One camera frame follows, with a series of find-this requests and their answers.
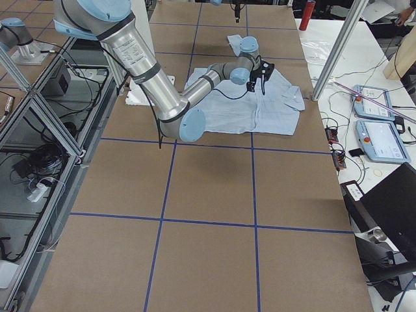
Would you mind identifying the upper teach pendant tablet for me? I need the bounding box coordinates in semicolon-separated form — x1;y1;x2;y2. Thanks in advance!
352;84;404;122

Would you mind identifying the white power strip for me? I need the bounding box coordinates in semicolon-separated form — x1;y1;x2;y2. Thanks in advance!
27;181;51;203

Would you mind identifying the clear plastic bag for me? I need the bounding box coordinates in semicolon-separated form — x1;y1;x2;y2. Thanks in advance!
300;38;332;66

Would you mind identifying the aluminium frame post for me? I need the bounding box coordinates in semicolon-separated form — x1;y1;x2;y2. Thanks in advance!
311;0;368;101

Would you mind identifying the black laptop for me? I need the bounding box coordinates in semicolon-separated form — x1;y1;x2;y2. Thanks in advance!
340;161;416;303

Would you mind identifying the teach pendant tablet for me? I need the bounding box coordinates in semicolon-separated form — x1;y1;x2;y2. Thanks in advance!
356;119;411;164
352;84;404;122

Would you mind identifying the metal grabber stick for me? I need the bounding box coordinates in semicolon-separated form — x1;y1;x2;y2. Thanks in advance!
332;79;416;124

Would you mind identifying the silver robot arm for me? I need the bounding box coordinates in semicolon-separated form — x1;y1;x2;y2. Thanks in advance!
53;1;261;142
1;1;142;57

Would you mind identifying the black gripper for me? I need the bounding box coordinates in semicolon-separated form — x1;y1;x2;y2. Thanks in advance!
230;0;244;22
246;67;262;92

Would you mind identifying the red bottle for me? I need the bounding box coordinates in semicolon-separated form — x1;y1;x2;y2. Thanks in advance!
298;0;316;31

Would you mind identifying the light blue striped shirt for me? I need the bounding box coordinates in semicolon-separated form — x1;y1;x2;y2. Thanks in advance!
183;34;306;136

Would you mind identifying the lower teach pendant tablet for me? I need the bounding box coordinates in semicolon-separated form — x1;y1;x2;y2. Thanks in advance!
356;119;411;164

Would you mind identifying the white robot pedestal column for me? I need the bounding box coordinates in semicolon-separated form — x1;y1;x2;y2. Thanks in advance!
126;1;180;112

